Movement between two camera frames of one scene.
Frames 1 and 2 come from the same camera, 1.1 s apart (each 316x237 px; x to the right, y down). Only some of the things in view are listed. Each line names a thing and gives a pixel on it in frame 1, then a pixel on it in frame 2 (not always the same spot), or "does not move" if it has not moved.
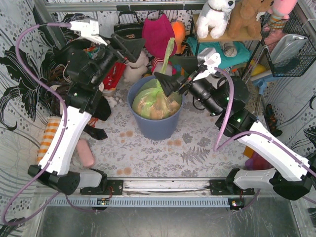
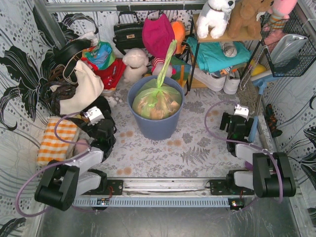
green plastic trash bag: x=150 y=100 does not move
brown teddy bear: x=243 y=17 does not move
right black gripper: x=182 y=83 to x=224 y=121
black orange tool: x=272 y=121 does not move
